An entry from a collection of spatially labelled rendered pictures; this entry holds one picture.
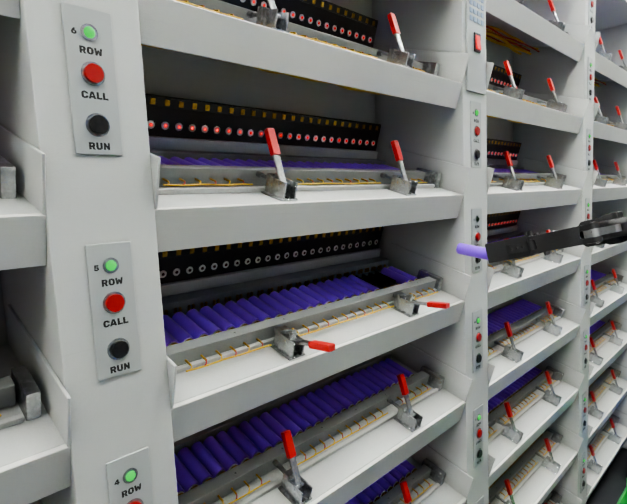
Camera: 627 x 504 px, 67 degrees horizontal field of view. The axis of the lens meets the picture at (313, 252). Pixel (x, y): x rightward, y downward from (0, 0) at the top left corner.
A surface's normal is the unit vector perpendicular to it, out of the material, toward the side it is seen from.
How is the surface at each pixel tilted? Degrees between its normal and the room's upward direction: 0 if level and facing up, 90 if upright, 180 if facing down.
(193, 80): 90
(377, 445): 18
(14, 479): 107
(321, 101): 90
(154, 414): 90
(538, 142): 90
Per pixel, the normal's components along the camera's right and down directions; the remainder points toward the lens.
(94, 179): 0.70, 0.04
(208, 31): 0.68, 0.34
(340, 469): 0.17, -0.93
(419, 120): -0.71, 0.11
